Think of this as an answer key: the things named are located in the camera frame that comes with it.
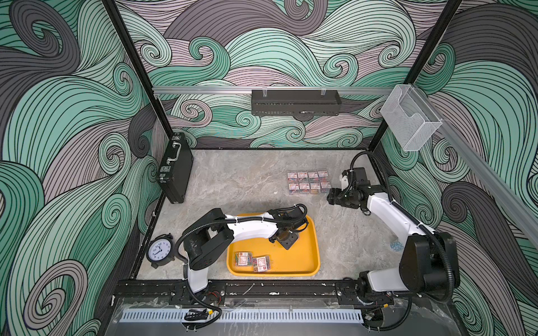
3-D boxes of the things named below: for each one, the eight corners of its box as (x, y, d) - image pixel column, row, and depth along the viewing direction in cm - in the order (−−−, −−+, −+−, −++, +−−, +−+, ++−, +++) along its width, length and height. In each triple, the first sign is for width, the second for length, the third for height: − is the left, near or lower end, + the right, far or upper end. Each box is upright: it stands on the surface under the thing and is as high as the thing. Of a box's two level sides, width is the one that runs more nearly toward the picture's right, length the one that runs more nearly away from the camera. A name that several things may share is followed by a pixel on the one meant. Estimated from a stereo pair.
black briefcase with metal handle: (171, 205, 98) (152, 178, 82) (186, 161, 117) (173, 132, 101) (186, 205, 98) (171, 178, 82) (199, 161, 117) (188, 132, 101)
